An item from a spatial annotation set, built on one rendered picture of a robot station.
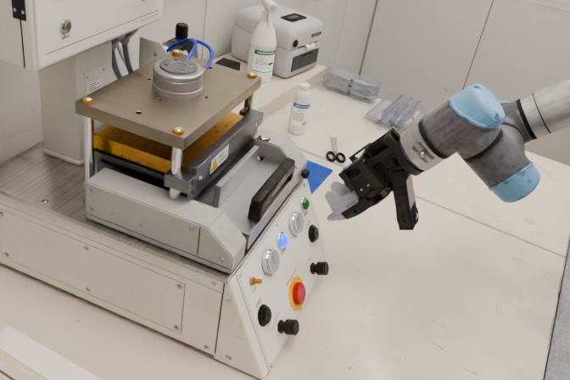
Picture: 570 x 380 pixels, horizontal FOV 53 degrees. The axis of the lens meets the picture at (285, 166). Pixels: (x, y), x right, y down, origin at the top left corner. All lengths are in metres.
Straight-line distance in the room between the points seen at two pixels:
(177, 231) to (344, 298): 0.40
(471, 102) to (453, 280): 0.47
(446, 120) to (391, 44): 2.48
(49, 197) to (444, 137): 0.63
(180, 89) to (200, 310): 0.34
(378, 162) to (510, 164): 0.21
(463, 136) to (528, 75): 2.35
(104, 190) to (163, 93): 0.17
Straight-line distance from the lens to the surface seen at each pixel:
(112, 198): 0.88
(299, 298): 1.03
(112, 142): 0.92
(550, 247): 1.48
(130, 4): 1.01
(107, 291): 1.00
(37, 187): 1.02
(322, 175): 1.45
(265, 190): 0.89
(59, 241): 1.00
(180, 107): 0.88
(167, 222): 0.85
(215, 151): 0.88
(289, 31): 1.79
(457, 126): 0.90
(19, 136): 1.45
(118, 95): 0.90
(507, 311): 1.24
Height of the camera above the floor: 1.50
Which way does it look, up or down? 31 degrees down
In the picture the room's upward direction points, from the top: 10 degrees clockwise
